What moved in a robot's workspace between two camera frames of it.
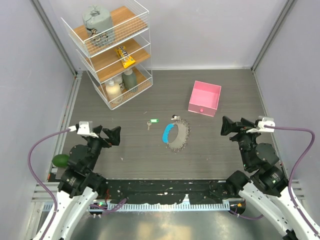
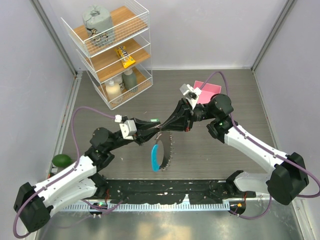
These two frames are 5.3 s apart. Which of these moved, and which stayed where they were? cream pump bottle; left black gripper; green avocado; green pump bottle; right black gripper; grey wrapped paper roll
Moved: right black gripper; left black gripper
Stayed: grey wrapped paper roll; green pump bottle; green avocado; cream pump bottle
